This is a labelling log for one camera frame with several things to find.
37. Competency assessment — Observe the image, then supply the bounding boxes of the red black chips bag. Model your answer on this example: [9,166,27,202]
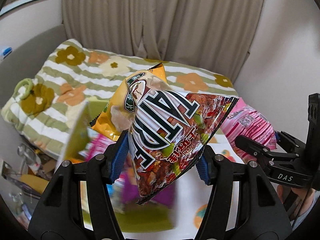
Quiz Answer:
[92,63,238,204]

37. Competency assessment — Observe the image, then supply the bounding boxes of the pink snack bag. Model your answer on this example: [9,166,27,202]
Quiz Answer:
[220,98,277,163]

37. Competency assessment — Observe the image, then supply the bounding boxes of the person's hand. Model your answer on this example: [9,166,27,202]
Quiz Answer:
[277,185,315,218]

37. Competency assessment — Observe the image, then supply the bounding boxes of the white fruit print tablecloth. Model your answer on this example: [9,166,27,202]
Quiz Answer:
[80,129,245,239]

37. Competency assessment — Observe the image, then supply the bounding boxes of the green cardboard box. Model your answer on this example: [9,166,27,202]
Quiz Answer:
[55,100,176,233]

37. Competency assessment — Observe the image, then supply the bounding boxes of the green striped floral blanket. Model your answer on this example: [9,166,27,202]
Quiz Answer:
[1,39,238,159]

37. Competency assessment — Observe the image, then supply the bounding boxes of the grey headboard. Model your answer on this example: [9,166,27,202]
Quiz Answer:
[0,24,68,108]

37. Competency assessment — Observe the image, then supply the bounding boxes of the beige curtain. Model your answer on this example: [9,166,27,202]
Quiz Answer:
[62,0,264,81]

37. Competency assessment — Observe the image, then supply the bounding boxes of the green ring toy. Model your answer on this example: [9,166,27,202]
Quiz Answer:
[13,78,34,100]

